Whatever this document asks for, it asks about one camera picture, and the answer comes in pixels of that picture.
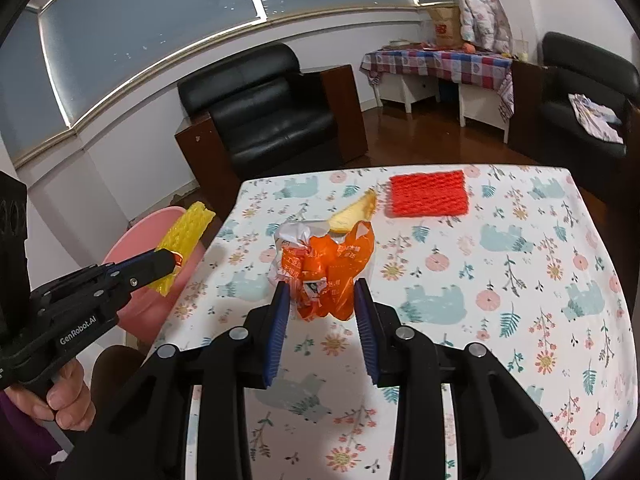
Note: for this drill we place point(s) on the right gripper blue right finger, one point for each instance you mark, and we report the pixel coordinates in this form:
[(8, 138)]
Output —
[(368, 329)]

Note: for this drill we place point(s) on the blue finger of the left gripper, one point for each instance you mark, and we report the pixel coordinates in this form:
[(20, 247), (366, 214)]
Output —
[(128, 276), (144, 265)]

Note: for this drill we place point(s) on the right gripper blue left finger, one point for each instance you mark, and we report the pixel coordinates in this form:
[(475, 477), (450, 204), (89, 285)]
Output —
[(276, 321)]

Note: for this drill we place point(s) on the yellow foam net sleeve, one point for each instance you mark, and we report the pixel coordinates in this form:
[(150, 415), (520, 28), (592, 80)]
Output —
[(181, 240)]

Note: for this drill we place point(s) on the orange white snack wrapper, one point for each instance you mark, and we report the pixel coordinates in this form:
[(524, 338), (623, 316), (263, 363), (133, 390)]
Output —
[(321, 267)]

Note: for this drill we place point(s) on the orange peel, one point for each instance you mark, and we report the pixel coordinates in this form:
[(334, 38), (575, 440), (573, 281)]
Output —
[(362, 210)]

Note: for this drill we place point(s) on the red foam net sleeve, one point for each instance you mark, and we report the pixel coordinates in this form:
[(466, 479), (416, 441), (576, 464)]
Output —
[(438, 194)]

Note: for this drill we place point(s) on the pink plastic trash bin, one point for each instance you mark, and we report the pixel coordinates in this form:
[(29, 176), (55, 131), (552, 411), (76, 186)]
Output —
[(146, 311)]

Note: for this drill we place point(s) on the person's left hand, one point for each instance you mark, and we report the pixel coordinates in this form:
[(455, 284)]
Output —
[(68, 402)]

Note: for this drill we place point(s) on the black leather armchair left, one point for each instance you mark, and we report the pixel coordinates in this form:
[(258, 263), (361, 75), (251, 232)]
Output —
[(258, 114)]

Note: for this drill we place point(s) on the black leather armchair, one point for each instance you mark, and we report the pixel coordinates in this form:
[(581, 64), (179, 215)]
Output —
[(544, 127), (258, 114)]

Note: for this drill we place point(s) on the white desk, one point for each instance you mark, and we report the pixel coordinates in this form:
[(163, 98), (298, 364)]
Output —
[(471, 104)]

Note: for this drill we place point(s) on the plaid tablecloth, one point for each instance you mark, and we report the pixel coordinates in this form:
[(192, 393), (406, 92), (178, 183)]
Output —
[(487, 71)]

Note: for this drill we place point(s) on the bowl on desk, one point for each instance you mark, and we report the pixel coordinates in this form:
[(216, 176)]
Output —
[(399, 45)]

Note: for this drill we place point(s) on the orange fruit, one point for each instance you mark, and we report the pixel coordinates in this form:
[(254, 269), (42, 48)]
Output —
[(468, 48)]

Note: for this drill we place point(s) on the brown paper shopping bag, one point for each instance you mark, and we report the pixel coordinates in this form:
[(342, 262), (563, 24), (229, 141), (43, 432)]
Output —
[(447, 28)]

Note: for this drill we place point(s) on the cloth on armchair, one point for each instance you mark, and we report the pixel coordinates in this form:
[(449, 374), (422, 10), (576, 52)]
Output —
[(598, 120)]

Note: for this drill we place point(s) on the plastic drink cup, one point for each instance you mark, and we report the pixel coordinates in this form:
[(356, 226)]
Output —
[(521, 48)]

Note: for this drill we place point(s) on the floral puffer jacket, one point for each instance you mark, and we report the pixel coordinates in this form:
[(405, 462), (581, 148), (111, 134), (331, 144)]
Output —
[(484, 24)]

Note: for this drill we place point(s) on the black leather armchair right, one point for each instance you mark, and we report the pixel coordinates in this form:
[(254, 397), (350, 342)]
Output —
[(544, 127)]

